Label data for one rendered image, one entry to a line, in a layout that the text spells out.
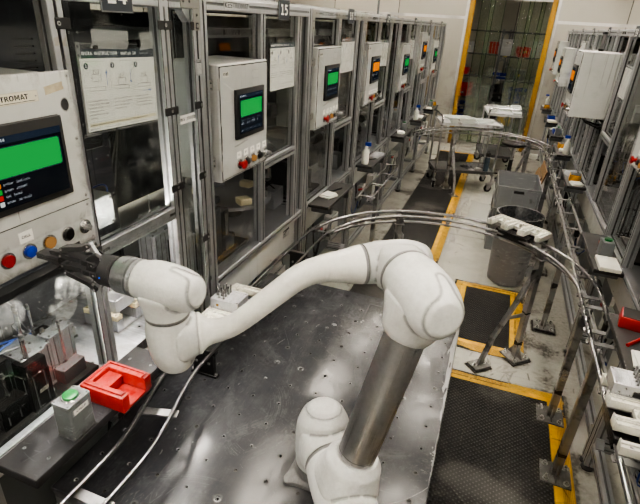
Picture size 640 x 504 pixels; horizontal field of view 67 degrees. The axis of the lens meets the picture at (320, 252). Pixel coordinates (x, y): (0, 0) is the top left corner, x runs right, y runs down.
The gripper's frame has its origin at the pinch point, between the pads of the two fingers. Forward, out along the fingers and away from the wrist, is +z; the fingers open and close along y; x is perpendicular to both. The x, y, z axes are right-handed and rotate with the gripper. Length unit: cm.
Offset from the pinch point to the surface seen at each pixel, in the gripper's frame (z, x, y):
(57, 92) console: 7.6, -16.7, 35.7
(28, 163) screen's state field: 5.3, -3.0, 21.5
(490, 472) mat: -127, -112, -140
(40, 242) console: 7.5, -3.5, 0.5
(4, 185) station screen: 5.3, 4.0, 18.1
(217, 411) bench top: -21, -36, -74
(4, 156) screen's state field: 5.3, 2.4, 24.3
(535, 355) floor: -151, -226, -141
